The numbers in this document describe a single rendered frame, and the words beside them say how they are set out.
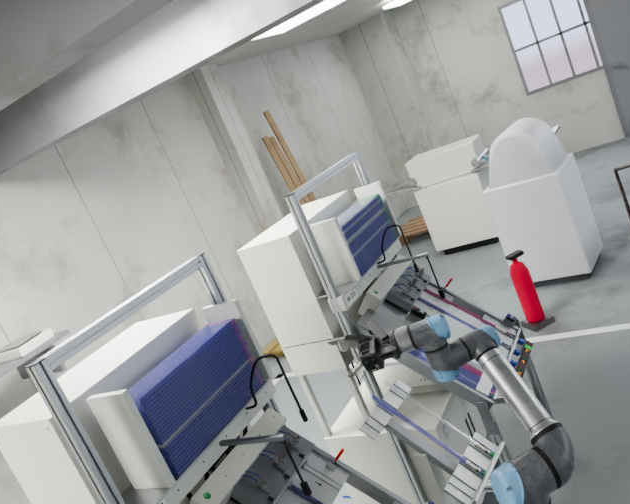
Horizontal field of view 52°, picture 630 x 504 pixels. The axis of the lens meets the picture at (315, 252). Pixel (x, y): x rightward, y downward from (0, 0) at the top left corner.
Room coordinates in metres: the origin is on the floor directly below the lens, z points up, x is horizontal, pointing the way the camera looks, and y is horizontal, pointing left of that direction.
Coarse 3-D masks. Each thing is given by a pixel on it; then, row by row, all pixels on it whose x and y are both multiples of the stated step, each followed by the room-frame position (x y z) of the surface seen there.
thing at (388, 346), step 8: (392, 336) 1.81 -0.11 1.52; (360, 344) 1.86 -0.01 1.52; (368, 344) 1.85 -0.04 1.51; (376, 344) 1.84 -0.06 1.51; (384, 344) 1.82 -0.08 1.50; (392, 344) 1.79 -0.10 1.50; (360, 352) 1.81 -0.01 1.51; (368, 352) 1.81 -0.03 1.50; (376, 352) 1.80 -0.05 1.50; (384, 352) 1.79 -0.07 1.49; (392, 352) 1.79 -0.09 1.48; (400, 352) 1.80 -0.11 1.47; (360, 360) 1.81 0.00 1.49; (368, 360) 1.80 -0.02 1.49; (376, 360) 1.80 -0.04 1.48; (384, 360) 1.80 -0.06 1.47; (368, 368) 1.81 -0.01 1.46; (376, 368) 1.81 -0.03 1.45
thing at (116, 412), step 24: (192, 264) 2.25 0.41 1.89; (168, 288) 2.12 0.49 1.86; (120, 312) 1.94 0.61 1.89; (216, 312) 2.29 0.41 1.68; (240, 312) 2.24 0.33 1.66; (72, 336) 1.82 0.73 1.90; (96, 336) 1.84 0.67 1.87; (48, 360) 1.70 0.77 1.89; (264, 360) 2.25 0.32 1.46; (264, 384) 2.21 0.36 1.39; (96, 408) 1.82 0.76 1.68; (120, 408) 1.77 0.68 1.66; (120, 432) 1.79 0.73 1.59; (144, 432) 1.75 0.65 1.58; (120, 456) 1.82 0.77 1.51; (144, 456) 1.77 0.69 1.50; (144, 480) 1.80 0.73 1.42; (168, 480) 1.75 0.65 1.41
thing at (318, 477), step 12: (312, 456) 2.18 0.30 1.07; (300, 468) 2.12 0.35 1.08; (312, 468) 2.13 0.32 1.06; (324, 468) 2.14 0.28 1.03; (336, 468) 2.15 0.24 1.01; (300, 480) 2.07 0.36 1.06; (312, 480) 2.08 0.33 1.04; (324, 480) 2.09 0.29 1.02; (336, 480) 2.10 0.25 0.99; (288, 492) 2.02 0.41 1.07; (312, 492) 2.04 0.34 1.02; (324, 492) 2.05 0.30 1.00; (336, 492) 2.05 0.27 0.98
